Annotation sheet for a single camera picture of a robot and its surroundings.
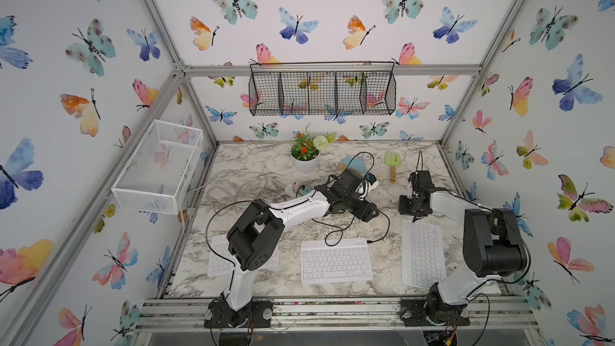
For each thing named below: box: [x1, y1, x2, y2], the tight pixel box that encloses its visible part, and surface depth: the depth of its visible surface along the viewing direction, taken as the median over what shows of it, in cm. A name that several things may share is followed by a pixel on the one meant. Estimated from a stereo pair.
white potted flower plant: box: [289, 122, 338, 175], surface depth 101 cm
